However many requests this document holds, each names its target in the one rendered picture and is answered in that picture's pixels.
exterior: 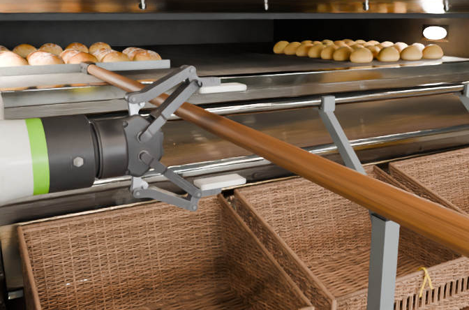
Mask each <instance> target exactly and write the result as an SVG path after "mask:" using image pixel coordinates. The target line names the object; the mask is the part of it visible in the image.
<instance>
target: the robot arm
mask: <svg viewBox="0 0 469 310"><path fill-rule="evenodd" d="M184 80H185V81H184ZM182 81H184V82H183V83H182V84H181V85H180V86H179V87H178V88H177V89H176V90H175V91H174V92H173V93H171V94H170V95H169V96H168V97H167V98H166V99H165V100H164V101H163V102H162V103H161V104H160V105H159V106H158V107H157V108H156V109H155V110H154V111H152V112H150V113H149V114H148V115H147V116H146V117H145V118H144V117H143V116H142V115H139V114H138V111H139V109H140V108H143V107H144V102H147V101H150V100H152V99H153V98H155V97H157V96H159V95H160V94H162V93H163V92H165V91H167V90H168V89H170V88H172V87H173V86H175V85H177V84H179V83H180V82H182ZM243 90H246V85H245V84H240V83H236V82H235V83H223V84H221V79H220V78H218V77H198V76H197V75H196V69H195V67H194V66H190V65H186V64H184V65H182V66H180V67H178V68H177V69H175V70H173V71H172V72H170V73H168V74H167V75H165V76H163V77H162V78H160V79H158V80H157V81H155V82H153V83H151V84H150V85H148V86H146V87H145V88H143V89H141V90H139V91H132V92H128V93H125V94H124V100H125V101H127V105H128V113H129V115H127V116H125V117H122V118H114V119H99V120H92V121H91V122H90V123H89V120H88V119H87V117H85V116H84V115H68V116H60V117H43V118H33V119H14V120H4V106H3V99H2V97H1V94H0V203H3V202H6V201H9V200H14V199H18V198H24V197H28V196H33V195H42V194H47V193H56V192H62V191H70V190H75V189H85V188H90V187H92V186H93V185H94V182H95V180H96V178H98V179H106V178H111V177H121V176H125V175H130V176H132V177H131V185H130V186H129V187H128V191H129V192H130V193H131V194H132V195H133V196H134V197H135V198H153V199H156V200H160V201H162V202H166V203H168V204H171V205H174V206H177V207H180V208H183V209H187V210H190V211H192V212H195V211H196V210H197V209H198V201H199V199H200V198H201V197H203V196H208V195H216V194H219V193H221V187H226V186H234V185H238V184H245V183H246V179H245V178H243V177H241V176H240V175H238V174H232V175H223V176H218V177H210V178H204V179H196V180H194V181H193V182H194V185H195V186H193V185H192V184H190V183H189V182H187V181H186V180H185V179H183V178H182V177H180V176H179V175H178V174H176V173H175V172H173V171H172V170H171V169H169V168H168V167H166V166H165V165H163V164H162V163H161V162H159V161H160V160H161V158H162V156H163V155H164V149H163V145H162V144H163V132H162V130H161V129H160V127H161V126H162V125H163V124H164V123H165V122H166V121H167V119H168V118H169V117H170V116H171V115H172V114H173V113H174V112H175V111H176V110H177V109H178V108H179V107H180V106H181V105H182V104H183V103H184V102H185V101H186V100H187V99H188V98H189V97H190V96H191V95H192V94H193V93H194V92H195V91H196V92H198V93H201V94H203V93H214V92H224V91H243ZM151 168H153V169H154V170H156V171H157V172H159V173H161V174H162V175H163V176H164V177H166V178H168V179H169V180H170V181H172V182H173V183H175V184H176V185H177V186H179V187H181V188H182V189H183V190H185V191H186V192H188V195H187V197H184V196H182V195H178V194H176V193H172V192H169V191H166V190H163V189H160V188H157V187H155V186H151V185H148V183H146V182H145V181H144V180H143V179H141V176H143V175H144V174H145V173H146V172H148V171H149V170H150V169H151Z"/></svg>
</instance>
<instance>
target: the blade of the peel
mask: <svg viewBox="0 0 469 310"><path fill-rule="evenodd" d="M97 64H98V66H100V67H101V68H104V69H107V70H109V71H127V70H142V69H156V68H170V60H169V59H162V60H149V61H116V62H98V63H97ZM56 73H82V72H81V66H80V64H48V65H30V66H0V76H14V75H42V74H56Z"/></svg>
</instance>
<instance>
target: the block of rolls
mask: <svg viewBox="0 0 469 310"><path fill-rule="evenodd" d="M274 53H277V54H283V53H285V54H296V55H297V56H301V57H311V58H323V59H334V60H336V61H351V62H353V63H367V62H371V61H372V59H377V60H378V61H397V60H399V58H401V59H402V60H418V59H421V58H423V59H439V58H441V57H442V56H443V52H442V49H441V48H440V47H439V46H437V45H427V46H426V47H424V46H423V45H422V44H418V43H415V44H413V45H409V46H407V45H406V44H405V43H395V44H393V43H391V42H383V43H379V42H377V41H373V40H371V41H369V42H366V41H364V40H356V41H353V40H350V39H345V40H337V41H334V42H333V41H331V40H323V41H321V42H319V41H313V42H312V41H310V40H305V41H302V42H301V43H298V42H292V43H289V42H287V41H279V42H277V44H275V46H274Z"/></svg>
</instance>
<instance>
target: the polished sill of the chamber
mask: <svg viewBox="0 0 469 310"><path fill-rule="evenodd" d="M455 73H469V60H464V61H441V62H429V63H417V64H394V65H382V66H360V67H347V68H324V69H313V70H300V71H278V72H266V73H242V74H231V75H208V76H198V77H199V78H201V77H216V78H220V79H221V84H223V83H235V82H236V83H240V84H245V85H246V89H261V88H270V87H289V86H298V85H308V84H325V83H335V82H353V81H362V80H380V79H390V78H408V77H417V76H427V75H445V74H455ZM157 80H158V79H149V80H134V81H136V82H139V83H141V84H144V85H146V86H148V85H150V84H151V83H153V82H155V81H157ZM184 81H185V80H184ZM184 81H182V82H180V83H179V84H177V85H175V86H173V87H172V88H170V89H168V90H167V91H165V92H164V93H165V94H168V95H170V94H171V93H173V92H174V91H175V90H176V89H177V88H178V87H179V86H180V85H181V84H182V83H183V82H184ZM125 93H128V92H127V91H124V90H123V89H120V88H118V87H116V86H114V85H112V84H110V83H108V82H91V83H79V84H56V85H44V86H32V87H9V88H0V94H1V97H2V99H3V106H4V107H5V108H13V107H22V106H32V105H49V104H59V103H77V102H87V101H104V100H114V99H124V94H125Z"/></svg>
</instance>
